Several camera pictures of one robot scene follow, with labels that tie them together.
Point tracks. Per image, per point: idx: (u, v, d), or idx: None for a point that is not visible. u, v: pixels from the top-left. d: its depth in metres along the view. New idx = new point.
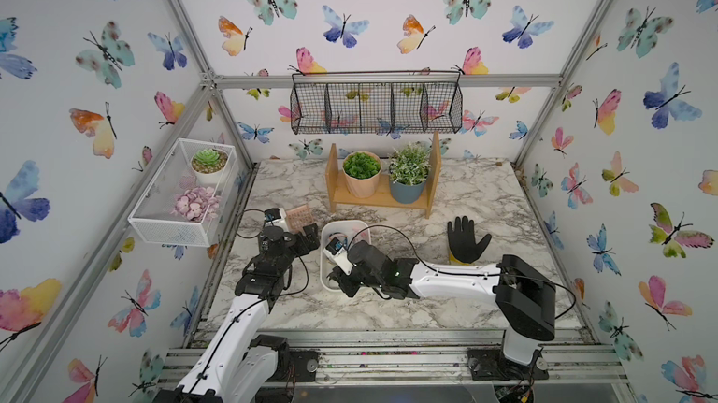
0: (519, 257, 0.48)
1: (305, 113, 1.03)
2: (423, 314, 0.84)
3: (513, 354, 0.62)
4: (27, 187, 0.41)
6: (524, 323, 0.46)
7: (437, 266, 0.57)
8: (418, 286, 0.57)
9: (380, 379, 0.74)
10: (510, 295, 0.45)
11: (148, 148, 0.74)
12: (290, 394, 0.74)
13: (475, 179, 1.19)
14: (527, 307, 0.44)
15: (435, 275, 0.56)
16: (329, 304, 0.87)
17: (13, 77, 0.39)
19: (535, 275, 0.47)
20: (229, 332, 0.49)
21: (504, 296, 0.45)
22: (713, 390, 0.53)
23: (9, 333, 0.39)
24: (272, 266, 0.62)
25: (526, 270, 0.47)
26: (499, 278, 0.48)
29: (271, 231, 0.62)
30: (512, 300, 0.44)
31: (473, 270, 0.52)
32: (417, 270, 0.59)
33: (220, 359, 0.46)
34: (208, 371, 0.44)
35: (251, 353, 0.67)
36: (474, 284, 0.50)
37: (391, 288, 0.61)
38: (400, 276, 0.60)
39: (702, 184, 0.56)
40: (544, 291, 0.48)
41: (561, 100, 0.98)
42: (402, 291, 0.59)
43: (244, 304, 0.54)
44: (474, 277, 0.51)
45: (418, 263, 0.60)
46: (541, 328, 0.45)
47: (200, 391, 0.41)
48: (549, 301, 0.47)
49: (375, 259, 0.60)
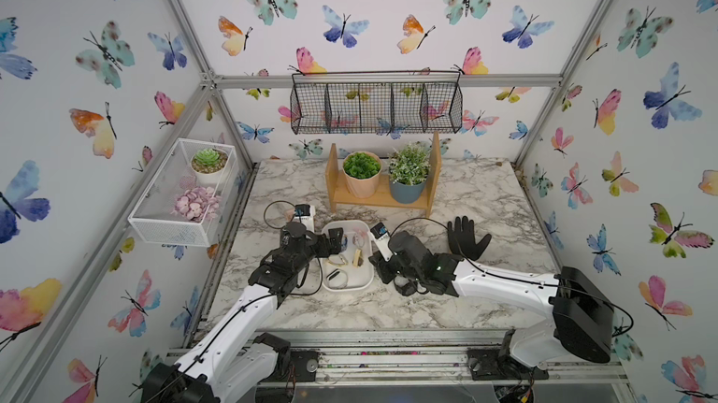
0: (580, 271, 0.46)
1: (305, 113, 1.03)
2: (423, 314, 0.84)
3: (524, 356, 0.62)
4: (27, 187, 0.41)
6: (578, 340, 0.44)
7: (485, 267, 0.55)
8: (460, 284, 0.56)
9: (380, 379, 0.74)
10: (570, 309, 0.42)
11: (148, 148, 0.74)
12: (290, 394, 0.74)
13: (475, 179, 1.19)
14: (586, 323, 0.41)
15: (481, 275, 0.54)
16: (329, 304, 0.87)
17: (12, 77, 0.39)
19: (595, 293, 0.44)
20: (234, 320, 0.50)
21: (562, 309, 0.44)
22: (713, 390, 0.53)
23: (10, 333, 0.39)
24: (289, 262, 0.62)
25: (585, 286, 0.47)
26: (555, 289, 0.46)
29: (294, 227, 0.62)
30: (572, 314, 0.42)
31: (527, 277, 0.50)
32: (461, 268, 0.57)
33: (218, 345, 0.46)
34: (206, 356, 0.44)
35: (252, 350, 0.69)
36: (527, 292, 0.48)
37: (431, 281, 0.60)
38: (440, 271, 0.59)
39: (702, 184, 0.56)
40: (601, 310, 0.46)
41: (561, 100, 0.98)
42: (441, 286, 0.58)
43: (254, 295, 0.54)
44: (528, 284, 0.48)
45: (463, 261, 0.58)
46: (596, 350, 0.43)
47: (194, 374, 0.42)
48: (607, 323, 0.44)
49: (416, 250, 0.59)
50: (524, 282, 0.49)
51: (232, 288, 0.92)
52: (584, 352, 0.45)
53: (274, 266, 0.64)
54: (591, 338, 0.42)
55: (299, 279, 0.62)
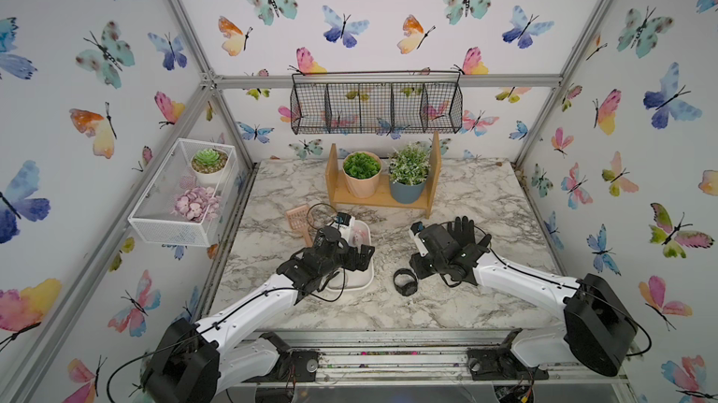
0: (605, 281, 0.45)
1: (305, 113, 1.03)
2: (423, 314, 0.84)
3: (520, 351, 0.63)
4: (27, 187, 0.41)
6: (587, 345, 0.44)
7: (507, 262, 0.56)
8: (481, 272, 0.58)
9: (380, 379, 0.74)
10: (583, 310, 0.42)
11: (148, 147, 0.73)
12: (290, 394, 0.74)
13: (475, 179, 1.19)
14: (598, 329, 0.41)
15: (503, 267, 0.56)
16: (329, 305, 0.87)
17: (12, 77, 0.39)
19: (618, 306, 0.44)
20: (254, 301, 0.51)
21: (575, 308, 0.43)
22: (713, 389, 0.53)
23: (9, 333, 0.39)
24: (317, 262, 0.63)
25: (608, 296, 0.46)
26: (574, 292, 0.46)
29: (330, 231, 0.64)
30: (584, 315, 0.42)
31: (548, 277, 0.50)
32: (483, 258, 0.60)
33: (236, 320, 0.48)
34: (222, 325, 0.46)
35: (259, 341, 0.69)
36: (544, 289, 0.48)
37: (452, 266, 0.63)
38: (464, 257, 0.62)
39: (702, 184, 0.56)
40: (622, 326, 0.44)
41: (561, 100, 0.98)
42: (463, 272, 0.61)
43: (280, 284, 0.56)
44: (546, 282, 0.49)
45: (487, 251, 0.61)
46: (604, 358, 0.43)
47: (208, 338, 0.44)
48: (624, 337, 0.43)
49: (440, 237, 0.65)
50: (543, 280, 0.50)
51: (232, 288, 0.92)
52: (594, 359, 0.44)
53: (303, 263, 0.65)
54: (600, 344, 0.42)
55: (322, 283, 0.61)
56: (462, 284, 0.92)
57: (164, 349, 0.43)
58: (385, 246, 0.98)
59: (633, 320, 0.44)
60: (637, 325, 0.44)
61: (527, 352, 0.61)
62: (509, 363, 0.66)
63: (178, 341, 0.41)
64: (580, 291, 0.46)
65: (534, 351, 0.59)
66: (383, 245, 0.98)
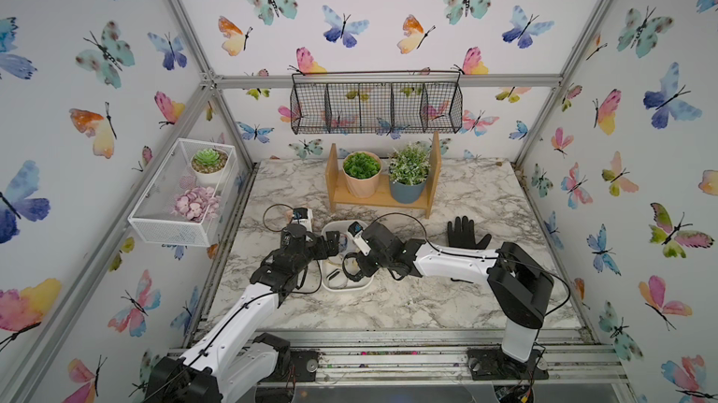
0: (518, 246, 0.50)
1: (305, 113, 1.03)
2: (423, 314, 0.84)
3: (509, 348, 0.63)
4: (27, 187, 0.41)
6: (513, 306, 0.48)
7: (441, 247, 0.61)
8: (421, 264, 0.62)
9: (380, 379, 0.74)
10: (503, 277, 0.47)
11: (148, 147, 0.73)
12: (290, 394, 0.74)
13: (475, 178, 1.19)
14: (517, 288, 0.46)
15: (437, 253, 0.59)
16: (329, 304, 0.87)
17: (13, 77, 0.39)
19: (532, 263, 0.49)
20: (236, 317, 0.50)
21: (496, 276, 0.48)
22: (713, 390, 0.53)
23: (9, 333, 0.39)
24: (290, 263, 0.63)
25: (522, 258, 0.51)
26: (495, 261, 0.50)
29: (295, 227, 0.64)
30: (505, 281, 0.46)
31: (473, 252, 0.55)
32: (422, 249, 0.63)
33: (222, 340, 0.46)
34: (211, 350, 0.45)
35: (252, 349, 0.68)
36: (471, 266, 0.53)
37: (396, 264, 0.66)
38: (406, 253, 0.65)
39: (702, 184, 0.56)
40: (540, 281, 0.50)
41: (561, 100, 0.98)
42: (408, 267, 0.64)
43: (257, 294, 0.55)
44: (473, 258, 0.54)
45: (424, 242, 0.64)
46: (530, 314, 0.47)
47: (200, 367, 0.42)
48: (543, 291, 0.48)
49: (383, 236, 0.66)
50: (470, 258, 0.54)
51: (232, 288, 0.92)
52: (522, 317, 0.49)
53: (275, 265, 0.65)
54: (522, 302, 0.46)
55: (299, 279, 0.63)
56: (462, 284, 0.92)
57: (155, 392, 0.41)
58: None
59: (546, 271, 0.50)
60: (550, 276, 0.50)
61: (515, 346, 0.62)
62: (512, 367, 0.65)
63: (167, 381, 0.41)
64: (500, 259, 0.50)
65: (516, 342, 0.61)
66: None
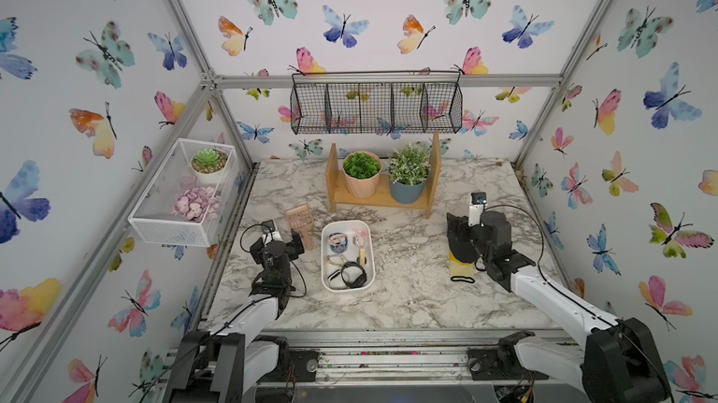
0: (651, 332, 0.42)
1: (305, 113, 1.03)
2: (423, 314, 0.84)
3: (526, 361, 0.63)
4: (27, 187, 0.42)
6: (601, 380, 0.43)
7: (550, 278, 0.56)
8: (518, 279, 0.59)
9: (380, 379, 0.74)
10: (610, 346, 0.41)
11: (148, 148, 0.74)
12: (290, 394, 0.74)
13: (475, 178, 1.19)
14: (621, 368, 0.40)
15: (542, 282, 0.55)
16: (329, 304, 0.87)
17: (12, 77, 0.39)
19: (655, 360, 0.41)
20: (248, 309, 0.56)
21: (601, 339, 0.42)
22: (713, 390, 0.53)
23: (9, 333, 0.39)
24: (281, 279, 0.69)
25: (646, 346, 0.43)
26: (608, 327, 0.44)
29: (274, 248, 0.68)
30: (608, 351, 0.40)
31: (587, 305, 0.48)
32: (526, 268, 0.59)
33: (241, 319, 0.52)
34: (233, 325, 0.49)
35: (251, 345, 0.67)
36: (576, 313, 0.48)
37: (495, 266, 0.63)
38: (509, 263, 0.62)
39: (702, 184, 0.56)
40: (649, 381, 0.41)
41: (561, 100, 0.98)
42: (500, 275, 0.62)
43: (261, 297, 0.62)
44: (582, 309, 0.48)
45: (532, 266, 0.59)
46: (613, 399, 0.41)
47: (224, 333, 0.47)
48: (648, 392, 0.40)
49: (502, 235, 0.63)
50: (580, 307, 0.48)
51: (232, 288, 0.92)
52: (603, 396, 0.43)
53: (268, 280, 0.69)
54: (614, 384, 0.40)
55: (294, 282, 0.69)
56: (462, 284, 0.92)
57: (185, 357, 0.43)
58: (385, 246, 0.98)
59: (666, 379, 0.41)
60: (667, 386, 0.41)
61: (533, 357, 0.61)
62: (507, 353, 0.67)
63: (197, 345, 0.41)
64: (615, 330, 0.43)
65: (540, 359, 0.59)
66: (383, 245, 0.98)
